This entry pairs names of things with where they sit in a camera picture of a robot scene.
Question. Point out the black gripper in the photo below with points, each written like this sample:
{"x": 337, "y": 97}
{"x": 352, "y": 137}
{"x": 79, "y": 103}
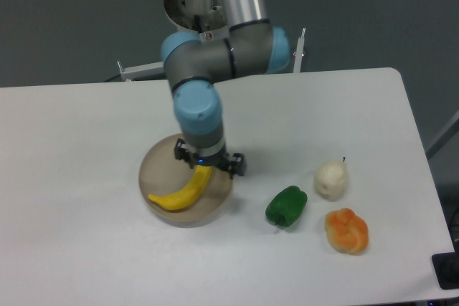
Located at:
{"x": 234, "y": 165}

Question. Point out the yellow toy banana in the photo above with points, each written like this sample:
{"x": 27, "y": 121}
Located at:
{"x": 186, "y": 196}

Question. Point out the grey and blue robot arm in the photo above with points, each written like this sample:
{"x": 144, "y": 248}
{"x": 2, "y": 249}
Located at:
{"x": 253, "y": 46}

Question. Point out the beige round plate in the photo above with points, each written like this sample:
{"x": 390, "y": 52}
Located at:
{"x": 161, "y": 174}

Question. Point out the green toy bell pepper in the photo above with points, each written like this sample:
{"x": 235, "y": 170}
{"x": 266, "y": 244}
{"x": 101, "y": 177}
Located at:
{"x": 286, "y": 207}

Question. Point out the white toy garlic bulb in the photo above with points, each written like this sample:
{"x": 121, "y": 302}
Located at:
{"x": 331, "y": 179}

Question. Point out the orange toy bread roll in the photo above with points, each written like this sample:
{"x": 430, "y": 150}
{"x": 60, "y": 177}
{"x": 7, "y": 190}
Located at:
{"x": 346, "y": 232}

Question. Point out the black device at table edge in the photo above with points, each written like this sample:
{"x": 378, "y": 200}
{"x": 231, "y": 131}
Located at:
{"x": 446, "y": 270}

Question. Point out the white metal bracket left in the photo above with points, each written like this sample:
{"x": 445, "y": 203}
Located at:
{"x": 151, "y": 71}

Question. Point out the white metal bracket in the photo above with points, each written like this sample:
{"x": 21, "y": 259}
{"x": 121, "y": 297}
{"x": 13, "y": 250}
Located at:
{"x": 300, "y": 52}
{"x": 151, "y": 71}

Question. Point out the white metal bracket right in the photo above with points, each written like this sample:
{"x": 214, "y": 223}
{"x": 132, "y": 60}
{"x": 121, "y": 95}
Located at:
{"x": 300, "y": 52}

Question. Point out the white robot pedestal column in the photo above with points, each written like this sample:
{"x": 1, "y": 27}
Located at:
{"x": 203, "y": 17}

